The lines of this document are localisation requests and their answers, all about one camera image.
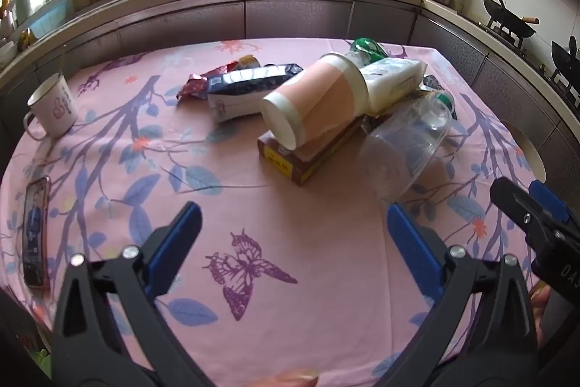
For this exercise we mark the pink paper cup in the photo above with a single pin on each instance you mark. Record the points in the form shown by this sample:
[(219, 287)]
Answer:
[(317, 101)]

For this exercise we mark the clear plastic cup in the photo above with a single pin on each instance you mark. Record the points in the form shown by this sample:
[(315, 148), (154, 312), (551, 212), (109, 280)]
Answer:
[(398, 151)]

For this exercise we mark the smartphone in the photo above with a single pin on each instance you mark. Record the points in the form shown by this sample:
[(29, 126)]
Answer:
[(35, 233)]

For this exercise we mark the brown cardboard box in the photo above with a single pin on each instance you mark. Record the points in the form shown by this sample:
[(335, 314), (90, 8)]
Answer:
[(294, 162)]

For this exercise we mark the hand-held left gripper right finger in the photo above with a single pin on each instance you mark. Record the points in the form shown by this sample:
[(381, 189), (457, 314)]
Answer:
[(414, 246)]

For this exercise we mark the gas stove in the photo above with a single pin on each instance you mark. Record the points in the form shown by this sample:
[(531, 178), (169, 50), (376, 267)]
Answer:
[(503, 32)]

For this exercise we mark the white mug with pink print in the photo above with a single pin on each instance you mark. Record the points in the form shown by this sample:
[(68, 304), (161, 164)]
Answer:
[(54, 106)]

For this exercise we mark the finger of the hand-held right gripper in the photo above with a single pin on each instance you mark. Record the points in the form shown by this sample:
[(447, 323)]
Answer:
[(512, 201), (550, 199)]

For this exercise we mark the red snack wrapper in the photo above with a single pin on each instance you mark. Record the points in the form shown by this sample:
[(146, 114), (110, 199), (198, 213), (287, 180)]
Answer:
[(197, 85)]

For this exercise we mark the crushed green can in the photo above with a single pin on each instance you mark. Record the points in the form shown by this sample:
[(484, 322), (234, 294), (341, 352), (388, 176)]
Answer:
[(369, 47)]

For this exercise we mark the blue white milk carton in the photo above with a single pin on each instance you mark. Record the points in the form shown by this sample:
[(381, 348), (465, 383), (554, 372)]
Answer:
[(244, 94)]

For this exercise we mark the white soft pouch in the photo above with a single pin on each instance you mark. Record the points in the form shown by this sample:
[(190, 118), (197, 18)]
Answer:
[(394, 78)]

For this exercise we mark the beige round bin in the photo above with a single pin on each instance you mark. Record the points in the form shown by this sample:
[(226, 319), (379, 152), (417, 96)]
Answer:
[(537, 155)]

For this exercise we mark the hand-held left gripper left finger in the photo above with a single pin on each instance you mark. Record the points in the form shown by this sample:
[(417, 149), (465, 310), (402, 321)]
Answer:
[(179, 242)]

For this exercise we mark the person's right hand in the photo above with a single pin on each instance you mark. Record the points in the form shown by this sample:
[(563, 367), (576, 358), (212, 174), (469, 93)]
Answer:
[(541, 310)]

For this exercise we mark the clear plastic bottle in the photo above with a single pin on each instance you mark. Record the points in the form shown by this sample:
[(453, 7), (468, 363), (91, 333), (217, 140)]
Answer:
[(355, 58)]

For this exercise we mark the pink floral tablecloth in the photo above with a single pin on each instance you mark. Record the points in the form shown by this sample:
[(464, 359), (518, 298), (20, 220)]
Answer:
[(272, 233)]

